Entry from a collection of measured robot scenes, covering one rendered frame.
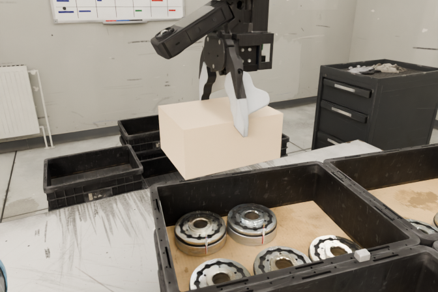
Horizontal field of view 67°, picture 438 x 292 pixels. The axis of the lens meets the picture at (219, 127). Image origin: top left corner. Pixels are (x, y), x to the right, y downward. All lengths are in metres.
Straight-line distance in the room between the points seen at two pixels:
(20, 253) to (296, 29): 3.77
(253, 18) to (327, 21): 4.06
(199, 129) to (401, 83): 1.77
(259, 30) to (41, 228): 0.81
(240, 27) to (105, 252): 0.65
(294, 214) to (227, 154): 0.35
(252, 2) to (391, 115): 1.72
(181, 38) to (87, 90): 2.99
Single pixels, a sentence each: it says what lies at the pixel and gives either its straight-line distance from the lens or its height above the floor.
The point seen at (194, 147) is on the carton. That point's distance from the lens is 0.45.
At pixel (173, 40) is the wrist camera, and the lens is 0.44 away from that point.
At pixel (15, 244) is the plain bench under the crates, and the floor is 0.70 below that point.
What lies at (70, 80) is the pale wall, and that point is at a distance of 3.38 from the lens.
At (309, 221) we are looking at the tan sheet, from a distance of 0.78.
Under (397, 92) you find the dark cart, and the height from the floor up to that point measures 0.80.
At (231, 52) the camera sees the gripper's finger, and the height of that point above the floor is 1.22.
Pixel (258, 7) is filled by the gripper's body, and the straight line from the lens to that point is 0.50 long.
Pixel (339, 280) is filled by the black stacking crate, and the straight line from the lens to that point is 0.53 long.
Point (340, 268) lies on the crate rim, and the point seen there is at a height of 0.93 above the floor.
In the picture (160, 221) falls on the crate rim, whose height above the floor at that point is 0.93.
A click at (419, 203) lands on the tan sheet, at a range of 0.94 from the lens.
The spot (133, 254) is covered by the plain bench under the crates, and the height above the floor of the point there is 0.70.
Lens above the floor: 1.28
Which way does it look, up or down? 21 degrees down
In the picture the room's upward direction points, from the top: straight up
